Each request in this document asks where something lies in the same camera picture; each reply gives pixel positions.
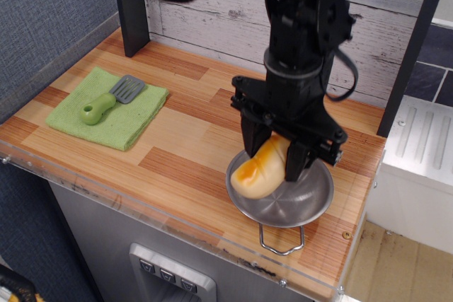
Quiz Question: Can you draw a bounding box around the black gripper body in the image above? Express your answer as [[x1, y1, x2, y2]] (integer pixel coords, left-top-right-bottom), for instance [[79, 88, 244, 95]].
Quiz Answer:
[[231, 71, 348, 165]]

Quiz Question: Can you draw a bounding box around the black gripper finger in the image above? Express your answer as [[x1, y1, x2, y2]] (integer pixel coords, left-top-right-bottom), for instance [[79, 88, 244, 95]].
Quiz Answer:
[[241, 112, 273, 158], [285, 140, 317, 182]]

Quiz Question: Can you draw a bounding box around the toy bread loaf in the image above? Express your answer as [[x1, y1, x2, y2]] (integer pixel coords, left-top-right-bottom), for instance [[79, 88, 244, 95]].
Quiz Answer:
[[230, 134, 290, 199]]

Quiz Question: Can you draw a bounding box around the steel colander bowl with handles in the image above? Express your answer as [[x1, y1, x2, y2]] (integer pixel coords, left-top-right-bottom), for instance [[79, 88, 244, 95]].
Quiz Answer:
[[226, 151, 334, 256]]

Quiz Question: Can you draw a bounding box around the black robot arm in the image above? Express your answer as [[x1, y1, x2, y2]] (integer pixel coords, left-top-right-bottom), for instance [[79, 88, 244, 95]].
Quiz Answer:
[[231, 0, 356, 182]]

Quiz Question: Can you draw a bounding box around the white appliance with ridged top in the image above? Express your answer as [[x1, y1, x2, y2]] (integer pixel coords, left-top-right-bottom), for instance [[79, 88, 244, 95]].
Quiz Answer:
[[365, 96, 452, 253]]

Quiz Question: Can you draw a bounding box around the green folded cloth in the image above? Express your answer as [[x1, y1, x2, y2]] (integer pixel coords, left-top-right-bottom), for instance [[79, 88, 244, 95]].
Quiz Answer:
[[45, 67, 169, 151]]

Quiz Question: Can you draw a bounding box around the silver dispenser button panel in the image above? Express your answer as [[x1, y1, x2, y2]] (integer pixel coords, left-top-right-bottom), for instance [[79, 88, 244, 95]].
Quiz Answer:
[[129, 243, 217, 301]]

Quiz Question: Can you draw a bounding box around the yellow object at corner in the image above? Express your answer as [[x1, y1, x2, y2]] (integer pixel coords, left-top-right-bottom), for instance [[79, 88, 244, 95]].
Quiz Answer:
[[1, 284, 45, 302]]

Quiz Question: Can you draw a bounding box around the green handled grey spatula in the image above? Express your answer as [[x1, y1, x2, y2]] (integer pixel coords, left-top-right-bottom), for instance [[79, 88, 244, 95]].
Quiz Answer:
[[79, 75, 145, 125]]

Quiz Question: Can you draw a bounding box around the dark left shelf post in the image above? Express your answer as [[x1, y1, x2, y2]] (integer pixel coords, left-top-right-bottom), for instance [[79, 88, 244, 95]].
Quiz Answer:
[[117, 0, 149, 57]]

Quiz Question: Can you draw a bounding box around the dark shelf post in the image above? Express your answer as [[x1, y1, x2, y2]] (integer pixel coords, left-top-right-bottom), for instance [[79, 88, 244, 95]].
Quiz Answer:
[[377, 0, 440, 138], [117, 0, 149, 57]]

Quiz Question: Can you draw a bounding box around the dark right shelf post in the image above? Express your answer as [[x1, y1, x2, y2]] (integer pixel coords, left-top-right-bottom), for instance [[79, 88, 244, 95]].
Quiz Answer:
[[377, 0, 440, 138]]

